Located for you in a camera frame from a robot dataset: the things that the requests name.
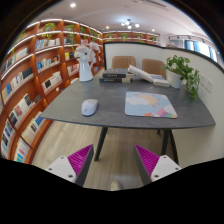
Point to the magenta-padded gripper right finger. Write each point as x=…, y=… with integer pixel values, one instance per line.
x=165, y=165

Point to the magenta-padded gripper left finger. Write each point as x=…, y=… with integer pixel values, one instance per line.
x=61, y=166

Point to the white computer mouse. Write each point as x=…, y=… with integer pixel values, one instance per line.
x=89, y=107

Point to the pastel printed mouse pad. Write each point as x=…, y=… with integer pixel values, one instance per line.
x=148, y=105

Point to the black table leg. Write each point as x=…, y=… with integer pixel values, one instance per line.
x=100, y=143
x=165, y=143

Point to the green plant in white pot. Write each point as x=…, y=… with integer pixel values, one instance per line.
x=175, y=78

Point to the long orange wooden bookshelf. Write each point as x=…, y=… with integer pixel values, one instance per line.
x=30, y=83

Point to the thick white book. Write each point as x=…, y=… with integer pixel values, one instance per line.
x=140, y=73

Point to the tan upholstered chair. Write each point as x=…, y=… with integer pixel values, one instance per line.
x=153, y=66
x=123, y=62

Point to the dark hardcover book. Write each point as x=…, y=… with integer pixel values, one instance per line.
x=113, y=80
x=115, y=72

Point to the white vase with pink flowers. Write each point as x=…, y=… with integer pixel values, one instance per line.
x=85, y=68

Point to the large window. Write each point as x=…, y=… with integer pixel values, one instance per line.
x=200, y=48

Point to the short orange wooden shelf unit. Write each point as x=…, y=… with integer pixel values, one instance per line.
x=130, y=35

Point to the multi-bulb ceiling lamp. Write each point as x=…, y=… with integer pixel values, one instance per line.
x=128, y=23

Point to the recessed ceiling lights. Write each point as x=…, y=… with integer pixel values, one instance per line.
x=72, y=5

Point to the white wall socket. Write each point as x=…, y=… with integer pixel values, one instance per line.
x=209, y=85
x=202, y=80

